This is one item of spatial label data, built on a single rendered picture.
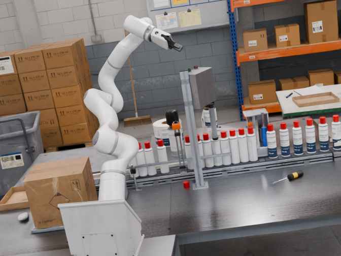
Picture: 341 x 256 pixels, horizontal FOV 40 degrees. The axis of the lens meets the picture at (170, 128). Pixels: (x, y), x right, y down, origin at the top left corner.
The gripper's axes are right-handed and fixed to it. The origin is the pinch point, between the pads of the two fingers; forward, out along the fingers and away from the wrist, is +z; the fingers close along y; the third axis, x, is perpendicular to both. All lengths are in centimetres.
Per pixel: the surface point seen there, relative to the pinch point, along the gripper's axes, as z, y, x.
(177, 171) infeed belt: 23, 56, 47
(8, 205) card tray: -51, 49, 115
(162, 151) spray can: 11, 46, 43
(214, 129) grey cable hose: 33, 32, 21
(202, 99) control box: 21.5, 17.9, 13.1
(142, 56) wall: -178, 428, -137
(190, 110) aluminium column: 18.5, 19.5, 21.0
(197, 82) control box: 15.7, 9.9, 8.4
